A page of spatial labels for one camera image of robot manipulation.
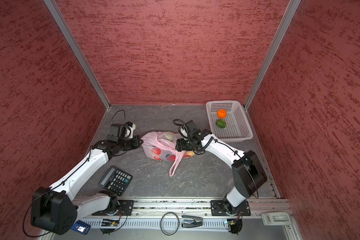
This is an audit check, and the pink plastic bag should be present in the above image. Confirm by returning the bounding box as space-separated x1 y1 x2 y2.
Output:
141 132 196 177

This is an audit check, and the white plastic basket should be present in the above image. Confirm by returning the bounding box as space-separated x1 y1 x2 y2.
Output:
206 101 253 143

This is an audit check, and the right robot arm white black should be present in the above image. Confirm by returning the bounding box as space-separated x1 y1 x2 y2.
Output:
173 119 268 216

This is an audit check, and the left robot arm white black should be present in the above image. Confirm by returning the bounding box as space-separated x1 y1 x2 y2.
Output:
26 136 144 235

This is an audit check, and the green lime fruit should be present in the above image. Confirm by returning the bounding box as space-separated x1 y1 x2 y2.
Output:
216 119 227 129

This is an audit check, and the orange fruit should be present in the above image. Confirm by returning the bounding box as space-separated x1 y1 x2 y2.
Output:
217 109 227 119

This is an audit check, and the black calculator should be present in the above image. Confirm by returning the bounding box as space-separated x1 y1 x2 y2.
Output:
98 166 133 197

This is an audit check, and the black grey stapler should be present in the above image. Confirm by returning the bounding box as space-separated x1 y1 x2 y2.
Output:
182 215 203 228

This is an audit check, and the left circuit board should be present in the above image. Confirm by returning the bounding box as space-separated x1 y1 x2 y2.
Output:
101 219 120 228

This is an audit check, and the circuit board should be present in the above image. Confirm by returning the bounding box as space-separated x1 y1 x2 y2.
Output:
101 219 120 228
226 219 243 235

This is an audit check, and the right circuit board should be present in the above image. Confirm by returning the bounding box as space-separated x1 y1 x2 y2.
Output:
226 219 243 235

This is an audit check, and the blue black device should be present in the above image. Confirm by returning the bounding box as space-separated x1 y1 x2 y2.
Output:
71 221 91 235

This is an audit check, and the white plastic holder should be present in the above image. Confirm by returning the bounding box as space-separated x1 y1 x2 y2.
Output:
261 212 292 226

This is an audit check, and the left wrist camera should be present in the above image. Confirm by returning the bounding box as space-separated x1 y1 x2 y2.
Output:
107 122 136 143

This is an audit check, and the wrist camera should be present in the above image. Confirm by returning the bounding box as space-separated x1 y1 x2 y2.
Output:
179 125 190 139
107 122 136 143

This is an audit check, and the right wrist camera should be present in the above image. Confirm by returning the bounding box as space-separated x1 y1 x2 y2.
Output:
179 125 190 139

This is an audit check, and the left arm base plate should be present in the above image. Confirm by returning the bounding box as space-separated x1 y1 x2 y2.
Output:
92 200 134 217

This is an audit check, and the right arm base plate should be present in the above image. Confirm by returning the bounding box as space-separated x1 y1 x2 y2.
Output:
210 200 251 217

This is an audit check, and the black ring cable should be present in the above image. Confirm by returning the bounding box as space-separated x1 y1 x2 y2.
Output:
159 211 180 236

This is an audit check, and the aluminium front rail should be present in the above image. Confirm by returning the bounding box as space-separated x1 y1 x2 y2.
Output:
37 196 304 240

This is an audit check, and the left aluminium corner post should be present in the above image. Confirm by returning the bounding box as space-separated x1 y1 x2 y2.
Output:
44 0 112 110

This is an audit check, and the aluminium corner post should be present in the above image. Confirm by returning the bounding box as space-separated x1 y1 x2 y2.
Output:
44 0 112 110
244 0 301 112

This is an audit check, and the right aluminium corner post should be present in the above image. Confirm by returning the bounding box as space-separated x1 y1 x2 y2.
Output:
244 0 301 112

